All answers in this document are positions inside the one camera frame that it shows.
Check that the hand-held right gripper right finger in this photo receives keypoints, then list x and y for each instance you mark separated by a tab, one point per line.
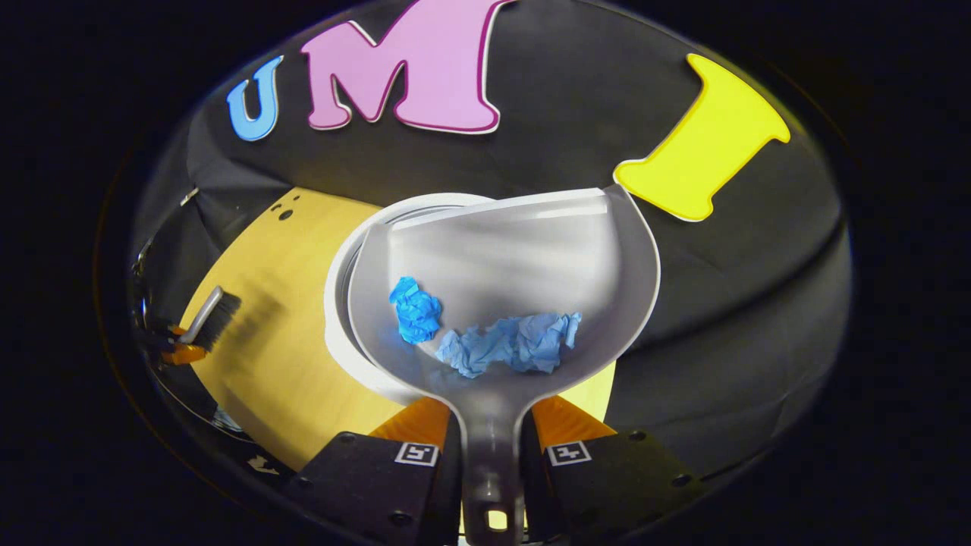
607	485

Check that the white cloth clip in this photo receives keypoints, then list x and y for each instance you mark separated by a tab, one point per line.
188	197

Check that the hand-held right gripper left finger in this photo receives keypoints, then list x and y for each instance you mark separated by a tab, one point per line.
372	485

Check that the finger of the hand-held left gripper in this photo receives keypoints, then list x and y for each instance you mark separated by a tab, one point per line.
186	353

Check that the grey ribbed garbage bin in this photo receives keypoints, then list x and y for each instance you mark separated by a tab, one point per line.
337	303

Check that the grey plastic dustpan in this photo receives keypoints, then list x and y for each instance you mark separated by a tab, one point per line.
501	250

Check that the dark blue paper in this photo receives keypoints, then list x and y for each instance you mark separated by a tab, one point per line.
416	311

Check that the black backdrop cloth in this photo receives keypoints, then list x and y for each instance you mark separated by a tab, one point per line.
576	98

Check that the light blue paper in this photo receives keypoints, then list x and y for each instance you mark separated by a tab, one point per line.
516	345

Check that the small grey broom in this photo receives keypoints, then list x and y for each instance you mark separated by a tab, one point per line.
216	315

